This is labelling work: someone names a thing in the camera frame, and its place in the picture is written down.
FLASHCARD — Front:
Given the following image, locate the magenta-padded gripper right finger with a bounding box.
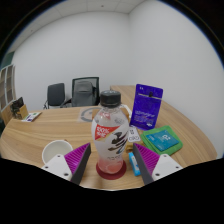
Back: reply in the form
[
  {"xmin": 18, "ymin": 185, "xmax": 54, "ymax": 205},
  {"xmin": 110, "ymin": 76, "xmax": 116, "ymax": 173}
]
[{"xmin": 132, "ymin": 143, "xmax": 184, "ymax": 186}]

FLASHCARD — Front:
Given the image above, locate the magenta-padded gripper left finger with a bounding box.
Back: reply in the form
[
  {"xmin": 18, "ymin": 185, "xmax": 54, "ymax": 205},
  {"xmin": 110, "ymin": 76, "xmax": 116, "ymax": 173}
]
[{"xmin": 40, "ymin": 142, "xmax": 92, "ymax": 186}]

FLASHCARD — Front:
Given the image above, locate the clear drink bottle black cap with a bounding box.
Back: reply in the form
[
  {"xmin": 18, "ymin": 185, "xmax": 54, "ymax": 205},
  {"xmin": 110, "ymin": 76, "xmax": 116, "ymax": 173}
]
[{"xmin": 91, "ymin": 89, "xmax": 130, "ymax": 175}]

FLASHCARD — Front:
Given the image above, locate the small light blue box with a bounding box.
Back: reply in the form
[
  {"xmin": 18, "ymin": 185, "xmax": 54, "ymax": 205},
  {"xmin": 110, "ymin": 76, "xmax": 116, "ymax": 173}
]
[{"xmin": 128, "ymin": 152, "xmax": 142, "ymax": 177}]

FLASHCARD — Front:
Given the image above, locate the white speckled mug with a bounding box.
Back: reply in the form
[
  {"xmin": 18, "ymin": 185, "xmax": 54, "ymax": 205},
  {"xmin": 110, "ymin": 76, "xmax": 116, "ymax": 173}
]
[{"xmin": 41, "ymin": 139, "xmax": 74, "ymax": 165}]

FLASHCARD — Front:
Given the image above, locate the blue flat packet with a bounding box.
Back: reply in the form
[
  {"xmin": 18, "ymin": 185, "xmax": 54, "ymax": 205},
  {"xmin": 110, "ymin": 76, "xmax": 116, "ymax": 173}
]
[{"xmin": 145, "ymin": 130, "xmax": 180, "ymax": 152}]

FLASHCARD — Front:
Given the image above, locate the small white box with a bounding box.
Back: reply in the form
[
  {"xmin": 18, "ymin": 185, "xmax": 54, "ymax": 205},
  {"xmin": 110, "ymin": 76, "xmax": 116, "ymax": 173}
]
[{"xmin": 127, "ymin": 125, "xmax": 141, "ymax": 144}]

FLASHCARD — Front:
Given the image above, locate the green cloth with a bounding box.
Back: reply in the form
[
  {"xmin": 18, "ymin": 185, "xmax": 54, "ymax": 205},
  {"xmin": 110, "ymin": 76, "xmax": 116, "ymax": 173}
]
[{"xmin": 139, "ymin": 125, "xmax": 184, "ymax": 157}]

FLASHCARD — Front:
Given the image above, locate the flat round red coaster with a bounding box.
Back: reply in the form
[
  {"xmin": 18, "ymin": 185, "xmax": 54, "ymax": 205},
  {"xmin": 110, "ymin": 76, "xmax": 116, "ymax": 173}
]
[{"xmin": 95, "ymin": 159, "xmax": 128, "ymax": 181}]

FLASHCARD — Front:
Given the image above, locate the clear plastic bag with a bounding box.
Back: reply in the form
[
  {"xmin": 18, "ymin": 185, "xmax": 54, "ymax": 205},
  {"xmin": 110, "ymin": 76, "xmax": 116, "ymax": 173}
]
[{"xmin": 78, "ymin": 105, "xmax": 101, "ymax": 124}]

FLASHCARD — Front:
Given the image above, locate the purple foil package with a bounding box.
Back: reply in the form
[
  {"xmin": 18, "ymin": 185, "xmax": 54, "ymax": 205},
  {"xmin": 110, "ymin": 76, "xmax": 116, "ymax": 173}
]
[{"xmin": 129, "ymin": 83, "xmax": 164, "ymax": 131}]

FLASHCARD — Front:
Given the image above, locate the grey mesh office chair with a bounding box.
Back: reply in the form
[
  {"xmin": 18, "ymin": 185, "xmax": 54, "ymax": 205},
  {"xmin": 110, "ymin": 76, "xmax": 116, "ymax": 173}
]
[{"xmin": 61, "ymin": 76, "xmax": 101, "ymax": 108}]

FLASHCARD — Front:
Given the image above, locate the wooden side desk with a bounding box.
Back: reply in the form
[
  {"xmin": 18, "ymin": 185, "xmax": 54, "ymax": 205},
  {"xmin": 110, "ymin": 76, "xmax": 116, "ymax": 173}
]
[{"xmin": 110, "ymin": 84, "xmax": 138, "ymax": 109}]

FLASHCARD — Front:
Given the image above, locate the brown carton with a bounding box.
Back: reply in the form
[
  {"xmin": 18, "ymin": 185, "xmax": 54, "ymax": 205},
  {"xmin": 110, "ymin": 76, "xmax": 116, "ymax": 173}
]
[{"xmin": 11, "ymin": 104, "xmax": 30, "ymax": 120}]

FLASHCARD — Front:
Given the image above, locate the black carton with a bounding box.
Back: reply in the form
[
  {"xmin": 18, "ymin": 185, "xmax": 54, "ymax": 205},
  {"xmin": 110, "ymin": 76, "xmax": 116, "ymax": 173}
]
[{"xmin": 9, "ymin": 97, "xmax": 25, "ymax": 114}]

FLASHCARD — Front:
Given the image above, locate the wooden shelf cabinet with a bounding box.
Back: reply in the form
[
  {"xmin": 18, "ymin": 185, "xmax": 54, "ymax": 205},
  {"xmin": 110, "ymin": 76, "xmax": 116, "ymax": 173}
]
[{"xmin": 0, "ymin": 63, "xmax": 17, "ymax": 126}]

